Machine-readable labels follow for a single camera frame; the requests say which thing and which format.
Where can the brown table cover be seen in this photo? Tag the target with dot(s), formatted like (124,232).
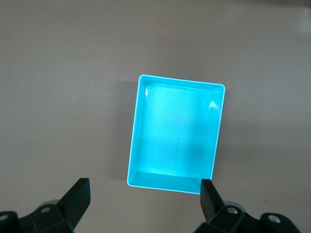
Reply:
(48,72)

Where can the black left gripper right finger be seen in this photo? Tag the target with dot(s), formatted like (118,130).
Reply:
(213,208)

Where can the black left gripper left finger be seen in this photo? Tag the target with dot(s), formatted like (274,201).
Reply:
(73,206)

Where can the blue plastic box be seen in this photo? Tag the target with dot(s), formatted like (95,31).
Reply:
(170,133)

